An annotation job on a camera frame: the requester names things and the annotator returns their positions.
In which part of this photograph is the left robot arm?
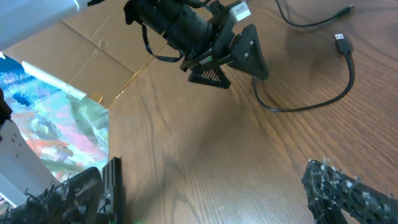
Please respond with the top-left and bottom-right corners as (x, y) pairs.
(124, 0), (269, 89)

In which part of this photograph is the brown cardboard sheet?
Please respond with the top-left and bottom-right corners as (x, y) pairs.
(2, 0), (243, 109)

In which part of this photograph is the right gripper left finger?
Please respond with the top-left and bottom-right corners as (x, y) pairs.
(1, 167), (103, 224)

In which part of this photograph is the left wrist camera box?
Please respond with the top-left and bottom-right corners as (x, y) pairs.
(229, 1), (251, 22)

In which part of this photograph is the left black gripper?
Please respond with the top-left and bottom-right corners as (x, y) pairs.
(179, 6), (269, 89)

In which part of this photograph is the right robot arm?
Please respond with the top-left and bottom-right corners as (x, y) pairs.
(1, 101), (397, 224)

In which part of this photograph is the thin black usb cable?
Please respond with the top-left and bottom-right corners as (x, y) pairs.
(274, 0), (355, 29)

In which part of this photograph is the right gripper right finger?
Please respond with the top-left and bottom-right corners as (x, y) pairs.
(301, 160), (397, 224)

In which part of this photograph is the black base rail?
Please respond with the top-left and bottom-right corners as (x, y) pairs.
(95, 157), (124, 224)

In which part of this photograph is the colourful patterned floor mat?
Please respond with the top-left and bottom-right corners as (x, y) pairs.
(0, 55), (109, 215)

